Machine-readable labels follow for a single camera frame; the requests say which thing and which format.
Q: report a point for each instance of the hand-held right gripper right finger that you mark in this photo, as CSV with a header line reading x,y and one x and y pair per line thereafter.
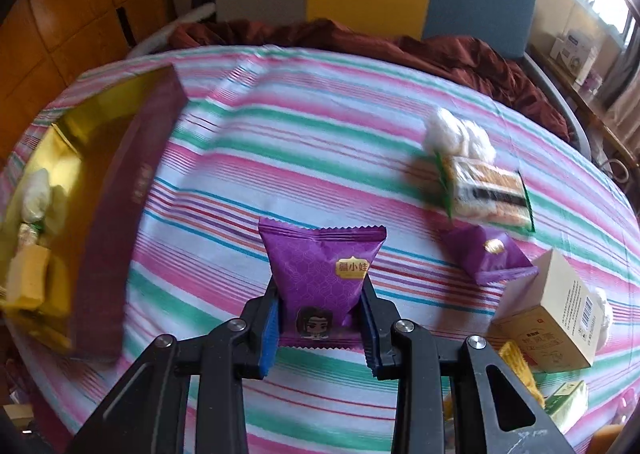
x,y
372,334

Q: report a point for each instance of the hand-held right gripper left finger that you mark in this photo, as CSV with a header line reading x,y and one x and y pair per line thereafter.
x,y
267,334

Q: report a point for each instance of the purple snack packet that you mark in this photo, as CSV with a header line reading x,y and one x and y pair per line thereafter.
x,y
480,259
320,264

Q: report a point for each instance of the yellow knitted sock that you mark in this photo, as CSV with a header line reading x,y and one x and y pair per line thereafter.
x,y
517,364

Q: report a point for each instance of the maroon gift box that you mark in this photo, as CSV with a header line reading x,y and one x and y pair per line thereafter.
x,y
130,194

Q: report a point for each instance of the white fluffy bundle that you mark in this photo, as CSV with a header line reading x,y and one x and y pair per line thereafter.
x,y
452,132
604,314
35,194

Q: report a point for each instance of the green-edged rice cracker packet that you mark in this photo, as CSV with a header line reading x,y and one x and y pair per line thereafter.
x,y
485,194

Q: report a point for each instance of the beige carton box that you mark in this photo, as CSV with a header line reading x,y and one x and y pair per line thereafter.
x,y
555,304

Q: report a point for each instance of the striped bed sheet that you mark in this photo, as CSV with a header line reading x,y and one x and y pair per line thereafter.
x,y
325,144

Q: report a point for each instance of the green and gold packet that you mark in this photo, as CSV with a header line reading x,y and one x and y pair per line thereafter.
x,y
567,401

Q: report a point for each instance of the yellow block packet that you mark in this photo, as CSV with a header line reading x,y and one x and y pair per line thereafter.
x,y
25,279

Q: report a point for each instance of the small pale packet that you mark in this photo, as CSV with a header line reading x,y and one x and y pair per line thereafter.
x,y
30,234

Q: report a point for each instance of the maroon blanket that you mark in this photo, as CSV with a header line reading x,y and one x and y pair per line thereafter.
x,y
450,59

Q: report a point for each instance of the wooden desk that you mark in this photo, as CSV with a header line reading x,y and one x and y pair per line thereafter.
x,y
590,107

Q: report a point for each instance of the small pink jar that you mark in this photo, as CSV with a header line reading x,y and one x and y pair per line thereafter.
x,y
592,83

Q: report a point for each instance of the patterned curtain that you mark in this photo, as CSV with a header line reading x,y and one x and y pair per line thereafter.
x,y
625,99

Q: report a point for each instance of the white product box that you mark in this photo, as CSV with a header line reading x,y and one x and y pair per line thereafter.
x,y
572,52

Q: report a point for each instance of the wooden wardrobe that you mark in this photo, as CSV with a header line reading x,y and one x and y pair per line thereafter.
x,y
75,9

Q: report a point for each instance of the grey bed frame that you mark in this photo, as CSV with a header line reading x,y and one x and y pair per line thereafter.
x,y
550,99

